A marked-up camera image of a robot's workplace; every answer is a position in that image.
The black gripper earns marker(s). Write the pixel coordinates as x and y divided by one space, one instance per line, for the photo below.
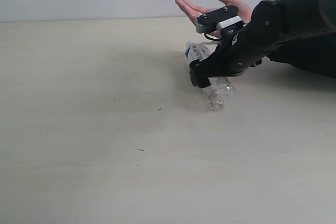
232 58

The clear blue label bottle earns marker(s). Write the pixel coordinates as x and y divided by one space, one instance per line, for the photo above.
221 89

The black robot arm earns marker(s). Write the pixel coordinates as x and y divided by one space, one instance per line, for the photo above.
300 33

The bare open human hand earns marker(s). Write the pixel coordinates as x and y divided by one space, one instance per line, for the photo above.
192 11

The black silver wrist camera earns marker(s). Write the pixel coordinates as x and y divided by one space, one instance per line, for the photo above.
224 20

